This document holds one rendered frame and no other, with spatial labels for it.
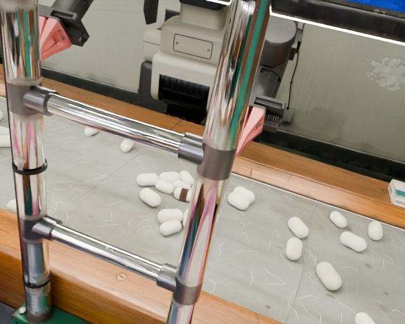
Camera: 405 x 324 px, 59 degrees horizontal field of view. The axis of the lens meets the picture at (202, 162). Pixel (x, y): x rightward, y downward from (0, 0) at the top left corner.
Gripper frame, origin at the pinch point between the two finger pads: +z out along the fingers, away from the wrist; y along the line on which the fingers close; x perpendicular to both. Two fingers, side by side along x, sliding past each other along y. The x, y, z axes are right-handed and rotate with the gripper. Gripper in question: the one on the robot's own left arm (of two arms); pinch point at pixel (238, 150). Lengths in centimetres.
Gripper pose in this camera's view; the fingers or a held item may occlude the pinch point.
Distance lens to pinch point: 58.5
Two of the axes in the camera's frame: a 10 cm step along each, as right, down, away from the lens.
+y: 9.3, 3.1, -2.1
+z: -3.6, 8.7, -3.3
